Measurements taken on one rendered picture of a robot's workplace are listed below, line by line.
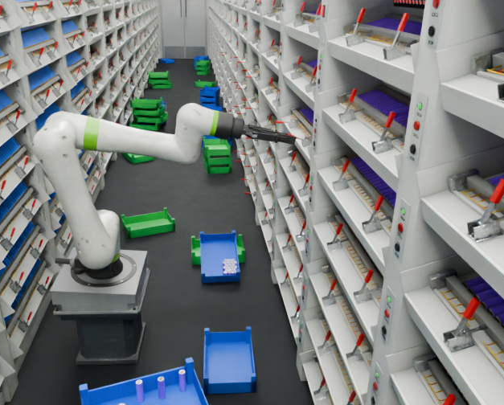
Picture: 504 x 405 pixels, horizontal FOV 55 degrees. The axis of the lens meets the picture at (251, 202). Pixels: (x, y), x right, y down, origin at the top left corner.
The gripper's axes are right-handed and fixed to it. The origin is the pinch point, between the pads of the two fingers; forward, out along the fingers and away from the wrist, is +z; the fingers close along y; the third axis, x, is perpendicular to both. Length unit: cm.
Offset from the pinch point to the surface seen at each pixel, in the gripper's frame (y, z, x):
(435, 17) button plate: 91, -4, 46
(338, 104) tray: 27.0, 6.6, 20.0
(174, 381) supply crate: 64, -29, -59
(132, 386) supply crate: 67, -40, -59
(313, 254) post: 25.4, 14.2, -32.5
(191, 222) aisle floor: -122, -16, -98
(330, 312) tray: 48, 17, -40
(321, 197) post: 25.4, 10.9, -11.0
